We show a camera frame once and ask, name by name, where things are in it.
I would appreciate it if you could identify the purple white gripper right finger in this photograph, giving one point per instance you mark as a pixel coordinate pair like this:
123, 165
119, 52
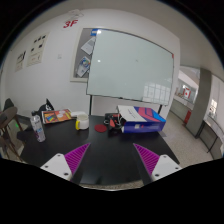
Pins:
157, 166

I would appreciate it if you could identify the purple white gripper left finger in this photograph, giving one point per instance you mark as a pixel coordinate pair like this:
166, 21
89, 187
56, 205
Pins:
65, 165

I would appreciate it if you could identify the clear plastic water bottle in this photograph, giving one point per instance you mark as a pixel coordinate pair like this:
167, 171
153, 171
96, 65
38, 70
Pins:
38, 128

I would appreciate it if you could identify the black table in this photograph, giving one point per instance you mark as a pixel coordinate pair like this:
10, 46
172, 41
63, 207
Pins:
111, 158

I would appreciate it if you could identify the red round coaster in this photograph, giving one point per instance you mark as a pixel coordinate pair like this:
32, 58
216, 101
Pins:
100, 128

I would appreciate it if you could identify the colourful picture book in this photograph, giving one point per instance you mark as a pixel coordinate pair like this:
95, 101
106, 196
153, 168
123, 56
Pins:
50, 117

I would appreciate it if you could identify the blue white cardboard box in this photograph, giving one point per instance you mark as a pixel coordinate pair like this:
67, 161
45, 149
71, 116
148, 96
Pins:
140, 119

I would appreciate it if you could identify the black bag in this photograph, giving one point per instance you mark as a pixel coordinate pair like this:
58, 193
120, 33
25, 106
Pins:
46, 107

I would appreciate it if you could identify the red black tool pile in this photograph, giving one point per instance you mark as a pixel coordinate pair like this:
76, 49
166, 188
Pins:
113, 121

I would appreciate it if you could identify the grey pin notice board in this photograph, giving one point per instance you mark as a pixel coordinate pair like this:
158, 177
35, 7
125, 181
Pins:
83, 54

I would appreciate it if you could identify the large white whiteboard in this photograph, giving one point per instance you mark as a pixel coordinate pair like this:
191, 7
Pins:
128, 67

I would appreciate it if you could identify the white mug yellow handle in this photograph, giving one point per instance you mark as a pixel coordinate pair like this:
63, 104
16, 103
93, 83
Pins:
82, 122

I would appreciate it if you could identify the small white wall poster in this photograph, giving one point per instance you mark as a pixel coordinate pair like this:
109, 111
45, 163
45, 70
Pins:
19, 61

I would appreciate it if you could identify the red 3F wall sign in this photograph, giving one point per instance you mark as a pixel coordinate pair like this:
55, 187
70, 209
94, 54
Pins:
70, 23

